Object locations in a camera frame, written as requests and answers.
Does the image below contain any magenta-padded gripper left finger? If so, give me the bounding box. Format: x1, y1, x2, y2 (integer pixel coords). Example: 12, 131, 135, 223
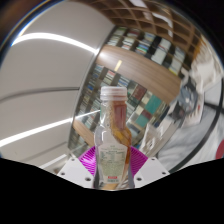
57, 146, 98, 190

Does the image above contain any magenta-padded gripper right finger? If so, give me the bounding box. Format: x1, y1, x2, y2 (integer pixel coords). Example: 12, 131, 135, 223
128, 146, 170, 189

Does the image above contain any clear plastic drink bottle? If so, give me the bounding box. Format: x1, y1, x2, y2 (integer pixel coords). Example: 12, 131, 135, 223
93, 85, 133, 191

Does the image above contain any curved ceiling light strip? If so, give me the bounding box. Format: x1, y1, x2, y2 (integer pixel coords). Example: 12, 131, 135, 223
0, 111, 101, 148

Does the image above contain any tall bookshelf full of books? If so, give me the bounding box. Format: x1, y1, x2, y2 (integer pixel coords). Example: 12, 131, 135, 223
68, 26, 188, 158

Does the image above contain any straight ceiling light strip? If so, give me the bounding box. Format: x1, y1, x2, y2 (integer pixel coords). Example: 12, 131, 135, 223
12, 32, 98, 55

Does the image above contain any wooden cubby shelf unit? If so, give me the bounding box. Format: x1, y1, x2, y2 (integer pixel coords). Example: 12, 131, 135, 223
96, 0, 208, 46

